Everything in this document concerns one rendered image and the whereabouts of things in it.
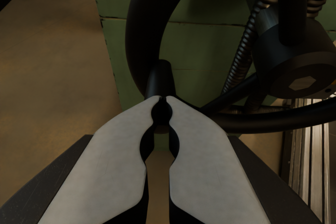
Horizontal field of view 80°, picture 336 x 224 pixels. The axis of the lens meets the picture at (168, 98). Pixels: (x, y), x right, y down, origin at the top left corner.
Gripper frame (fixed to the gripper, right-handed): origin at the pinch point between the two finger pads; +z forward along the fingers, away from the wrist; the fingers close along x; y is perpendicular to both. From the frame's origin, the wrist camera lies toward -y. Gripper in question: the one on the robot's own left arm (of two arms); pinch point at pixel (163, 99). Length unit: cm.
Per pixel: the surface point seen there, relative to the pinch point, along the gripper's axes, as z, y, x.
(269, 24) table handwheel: 9.5, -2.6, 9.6
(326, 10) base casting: 25.8, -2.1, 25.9
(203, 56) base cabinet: 30.4, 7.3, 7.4
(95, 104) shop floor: 79, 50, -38
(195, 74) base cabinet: 32.8, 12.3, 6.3
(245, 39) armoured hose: 13.7, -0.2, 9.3
